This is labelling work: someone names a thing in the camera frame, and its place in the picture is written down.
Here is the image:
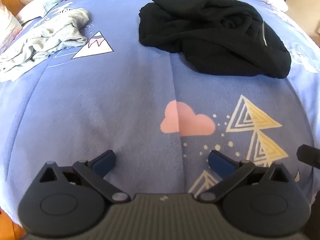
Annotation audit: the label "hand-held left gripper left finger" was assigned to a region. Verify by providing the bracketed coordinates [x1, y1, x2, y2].
[39, 149, 131, 203]

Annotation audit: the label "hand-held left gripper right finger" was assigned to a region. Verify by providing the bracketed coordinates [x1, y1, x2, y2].
[199, 150, 287, 203]

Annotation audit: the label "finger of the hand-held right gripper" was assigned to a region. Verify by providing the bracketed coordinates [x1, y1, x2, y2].
[297, 144, 320, 170]

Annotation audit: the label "black pants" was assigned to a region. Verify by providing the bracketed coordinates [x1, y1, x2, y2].
[138, 0, 292, 79]

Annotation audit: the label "blue printed blanket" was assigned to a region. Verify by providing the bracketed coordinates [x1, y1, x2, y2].
[0, 0, 320, 227]

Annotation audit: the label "grey crumpled garment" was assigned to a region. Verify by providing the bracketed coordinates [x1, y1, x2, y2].
[0, 7, 90, 82]

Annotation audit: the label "floral pillow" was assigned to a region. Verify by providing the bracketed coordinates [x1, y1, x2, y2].
[0, 4, 23, 54]

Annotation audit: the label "wooden headboard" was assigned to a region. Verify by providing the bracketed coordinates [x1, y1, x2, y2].
[0, 0, 27, 17]

